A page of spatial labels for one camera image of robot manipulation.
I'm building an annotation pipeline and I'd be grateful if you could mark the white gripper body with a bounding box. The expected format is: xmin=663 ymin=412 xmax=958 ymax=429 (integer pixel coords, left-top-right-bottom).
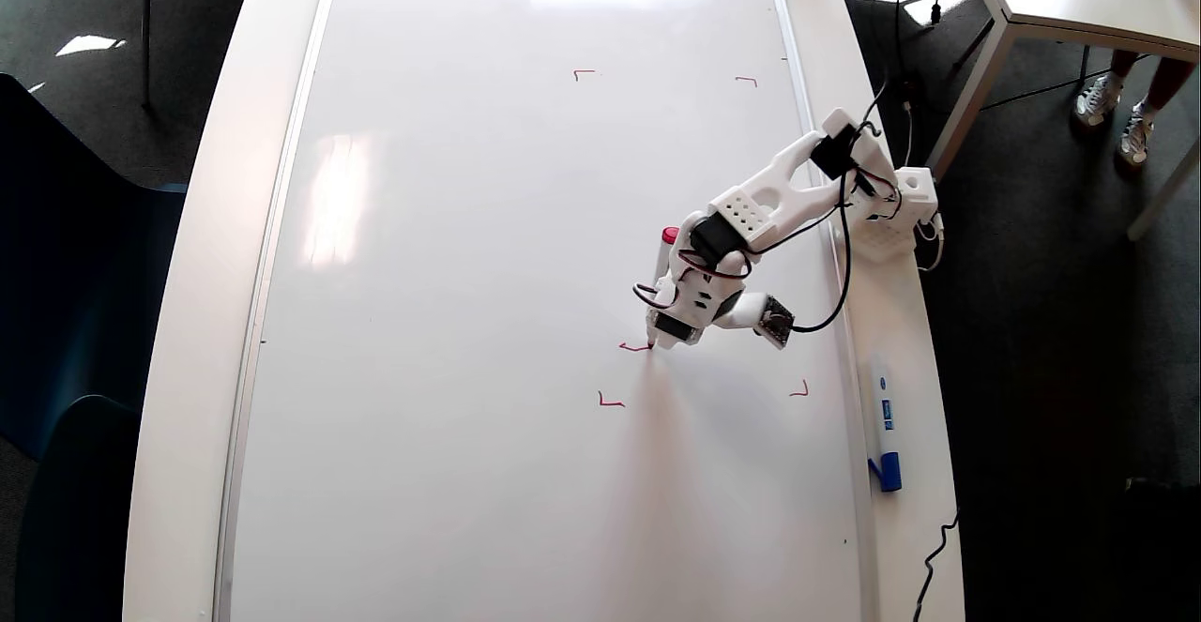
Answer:
xmin=671 ymin=256 xmax=768 ymax=346

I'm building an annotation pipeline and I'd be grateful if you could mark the red whiteboard marker pen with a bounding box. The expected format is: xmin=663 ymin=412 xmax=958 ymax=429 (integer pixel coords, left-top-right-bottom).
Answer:
xmin=644 ymin=226 xmax=681 ymax=351

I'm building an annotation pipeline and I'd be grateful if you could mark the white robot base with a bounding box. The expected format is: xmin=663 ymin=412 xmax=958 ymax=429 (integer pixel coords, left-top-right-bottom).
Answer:
xmin=849 ymin=167 xmax=939 ymax=262

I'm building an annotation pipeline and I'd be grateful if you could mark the blue capped marker pen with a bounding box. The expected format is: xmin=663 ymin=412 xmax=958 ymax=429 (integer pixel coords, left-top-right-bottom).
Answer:
xmin=865 ymin=352 xmax=904 ymax=493

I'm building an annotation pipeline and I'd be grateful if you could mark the white sneaker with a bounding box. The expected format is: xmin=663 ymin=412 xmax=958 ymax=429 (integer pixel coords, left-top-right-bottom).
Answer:
xmin=1074 ymin=73 xmax=1123 ymax=128
xmin=1117 ymin=101 xmax=1158 ymax=169

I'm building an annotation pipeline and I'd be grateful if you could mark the dark blue chair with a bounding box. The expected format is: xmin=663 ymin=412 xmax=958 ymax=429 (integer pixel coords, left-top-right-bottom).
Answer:
xmin=14 ymin=395 xmax=142 ymax=622
xmin=0 ymin=73 xmax=189 ymax=459

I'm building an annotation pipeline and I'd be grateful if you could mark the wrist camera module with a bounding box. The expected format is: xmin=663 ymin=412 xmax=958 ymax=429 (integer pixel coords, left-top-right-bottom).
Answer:
xmin=756 ymin=294 xmax=798 ymax=351

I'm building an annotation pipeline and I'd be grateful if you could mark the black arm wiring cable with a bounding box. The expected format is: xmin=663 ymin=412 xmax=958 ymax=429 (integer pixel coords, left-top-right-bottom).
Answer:
xmin=791 ymin=87 xmax=906 ymax=334

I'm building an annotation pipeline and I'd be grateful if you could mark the white whiteboard with metal frame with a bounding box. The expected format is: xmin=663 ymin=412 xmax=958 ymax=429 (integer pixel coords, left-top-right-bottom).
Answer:
xmin=211 ymin=0 xmax=878 ymax=622

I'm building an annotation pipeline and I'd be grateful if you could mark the white usb cable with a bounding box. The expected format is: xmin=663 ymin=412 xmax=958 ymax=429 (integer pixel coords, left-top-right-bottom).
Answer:
xmin=918 ymin=212 xmax=945 ymax=273

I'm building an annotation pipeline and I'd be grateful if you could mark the black cable on table edge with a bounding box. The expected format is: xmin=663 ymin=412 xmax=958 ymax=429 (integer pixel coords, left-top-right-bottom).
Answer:
xmin=912 ymin=509 xmax=960 ymax=622

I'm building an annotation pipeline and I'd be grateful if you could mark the long black power cable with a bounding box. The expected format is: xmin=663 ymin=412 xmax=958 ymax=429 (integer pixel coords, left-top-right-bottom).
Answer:
xmin=830 ymin=0 xmax=916 ymax=116

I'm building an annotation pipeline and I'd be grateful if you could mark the thin black floor cable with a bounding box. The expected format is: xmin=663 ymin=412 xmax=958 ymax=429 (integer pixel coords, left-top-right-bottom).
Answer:
xmin=979 ymin=67 xmax=1119 ymax=113

